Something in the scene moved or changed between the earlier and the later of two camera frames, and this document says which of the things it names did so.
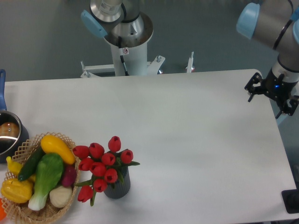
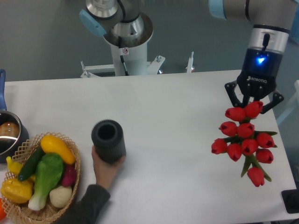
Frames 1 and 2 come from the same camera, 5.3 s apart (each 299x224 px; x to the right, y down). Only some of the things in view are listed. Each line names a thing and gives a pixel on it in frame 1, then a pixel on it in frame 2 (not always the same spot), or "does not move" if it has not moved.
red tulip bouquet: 105,167 → 241,139
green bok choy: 49,171 does not move
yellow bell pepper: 17,191 does not move
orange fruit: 3,214 does not move
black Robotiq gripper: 277,87 → 260,69
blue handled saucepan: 13,136 does not move
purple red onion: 69,175 does not move
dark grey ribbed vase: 118,189 → 108,136
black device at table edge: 290,198 does not move
